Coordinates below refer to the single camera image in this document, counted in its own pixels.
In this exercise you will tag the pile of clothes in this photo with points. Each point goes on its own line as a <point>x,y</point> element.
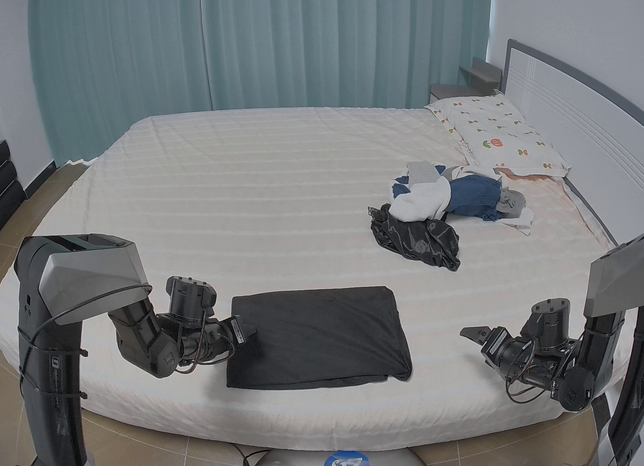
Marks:
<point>453,195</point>

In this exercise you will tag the white printed pillow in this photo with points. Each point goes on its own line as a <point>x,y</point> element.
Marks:
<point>498,132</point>

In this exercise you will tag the black chest of drawers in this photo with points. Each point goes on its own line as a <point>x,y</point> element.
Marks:
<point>10,187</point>

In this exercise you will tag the bed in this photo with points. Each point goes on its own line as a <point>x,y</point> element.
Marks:
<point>251,192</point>

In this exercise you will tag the blue-green curtain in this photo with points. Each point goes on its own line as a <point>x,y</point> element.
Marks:
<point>115,51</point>
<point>347,26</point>

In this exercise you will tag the black T-shirt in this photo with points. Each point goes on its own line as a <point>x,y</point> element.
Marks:
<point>317,338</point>

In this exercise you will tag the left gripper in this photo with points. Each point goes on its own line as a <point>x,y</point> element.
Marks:
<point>221,340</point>

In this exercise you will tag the grey bedside table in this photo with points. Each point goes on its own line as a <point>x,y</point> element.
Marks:
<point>453,87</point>

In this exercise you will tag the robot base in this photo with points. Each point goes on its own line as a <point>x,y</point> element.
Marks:
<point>312,458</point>

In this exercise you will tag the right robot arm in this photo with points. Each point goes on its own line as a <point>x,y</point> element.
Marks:
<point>598,333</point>

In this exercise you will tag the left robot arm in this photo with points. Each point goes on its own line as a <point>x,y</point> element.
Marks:
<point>60,293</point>

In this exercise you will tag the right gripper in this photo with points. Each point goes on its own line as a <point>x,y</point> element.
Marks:
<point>508,353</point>

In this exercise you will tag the black shiny garment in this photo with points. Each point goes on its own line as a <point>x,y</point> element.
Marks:
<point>417,242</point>

